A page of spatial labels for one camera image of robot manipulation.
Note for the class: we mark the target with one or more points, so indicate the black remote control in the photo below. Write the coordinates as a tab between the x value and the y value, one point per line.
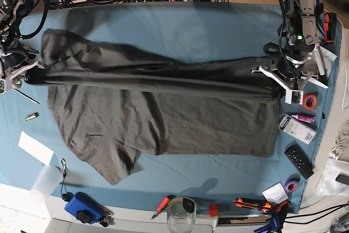
300	160

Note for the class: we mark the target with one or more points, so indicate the white marker pen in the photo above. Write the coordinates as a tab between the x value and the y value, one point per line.
318	59

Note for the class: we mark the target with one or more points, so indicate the purple tape roll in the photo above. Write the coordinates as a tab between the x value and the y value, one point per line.
291	185

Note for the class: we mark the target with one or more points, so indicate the red tape roll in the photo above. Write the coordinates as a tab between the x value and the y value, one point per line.
309	101

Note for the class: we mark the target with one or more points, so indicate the translucent plastic cup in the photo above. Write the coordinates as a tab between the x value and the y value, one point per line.
47	181

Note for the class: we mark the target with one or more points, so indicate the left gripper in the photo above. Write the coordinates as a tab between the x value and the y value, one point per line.
290	64

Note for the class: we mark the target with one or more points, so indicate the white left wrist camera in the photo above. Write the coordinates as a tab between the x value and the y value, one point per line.
293	86

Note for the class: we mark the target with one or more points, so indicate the white paper tray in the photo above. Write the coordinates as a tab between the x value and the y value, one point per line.
328	59

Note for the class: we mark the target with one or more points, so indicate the orange black utility knife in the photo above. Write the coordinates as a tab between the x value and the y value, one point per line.
253	204

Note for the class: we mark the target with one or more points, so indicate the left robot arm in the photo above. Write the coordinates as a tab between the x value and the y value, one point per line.
298	37

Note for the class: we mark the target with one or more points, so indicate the blue table cloth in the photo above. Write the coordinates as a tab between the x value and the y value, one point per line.
187	32

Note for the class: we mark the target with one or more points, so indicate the blue black clamp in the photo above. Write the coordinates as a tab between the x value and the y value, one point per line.
277	220

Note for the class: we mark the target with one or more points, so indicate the dark grey T-shirt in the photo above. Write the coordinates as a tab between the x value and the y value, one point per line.
113	101

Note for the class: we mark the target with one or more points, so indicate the blue box with knob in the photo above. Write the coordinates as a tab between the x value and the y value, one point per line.
84	209

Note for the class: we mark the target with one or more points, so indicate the white plastic bag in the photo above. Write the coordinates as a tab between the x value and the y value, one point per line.
327	184

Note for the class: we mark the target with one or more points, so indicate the purple small bottle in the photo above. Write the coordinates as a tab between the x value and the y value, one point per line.
304	118

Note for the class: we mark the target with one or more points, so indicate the thin metal rod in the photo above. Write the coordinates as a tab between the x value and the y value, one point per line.
26	96

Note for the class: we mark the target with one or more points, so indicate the red black clamp tool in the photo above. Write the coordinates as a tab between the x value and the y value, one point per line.
329	26

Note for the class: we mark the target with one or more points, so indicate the small brass battery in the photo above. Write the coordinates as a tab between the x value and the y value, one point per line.
31	116

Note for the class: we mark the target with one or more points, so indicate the red handled screwdriver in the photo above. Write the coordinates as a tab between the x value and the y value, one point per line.
163	204

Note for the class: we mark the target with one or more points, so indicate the white small card box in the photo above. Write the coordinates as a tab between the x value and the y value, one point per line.
275	194

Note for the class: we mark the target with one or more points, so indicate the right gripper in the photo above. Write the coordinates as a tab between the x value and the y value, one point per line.
14	57

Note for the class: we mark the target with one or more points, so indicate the clear glass jar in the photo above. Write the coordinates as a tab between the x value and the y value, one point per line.
181	215

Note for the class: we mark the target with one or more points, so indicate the white paper card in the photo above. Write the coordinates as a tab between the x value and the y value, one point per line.
35	148

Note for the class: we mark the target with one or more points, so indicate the red cube block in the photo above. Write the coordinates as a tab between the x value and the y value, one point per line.
213	210

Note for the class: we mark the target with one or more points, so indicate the white labelled package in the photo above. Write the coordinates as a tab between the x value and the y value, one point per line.
296	129

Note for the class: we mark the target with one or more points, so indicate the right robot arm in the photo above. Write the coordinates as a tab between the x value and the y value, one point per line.
12	14

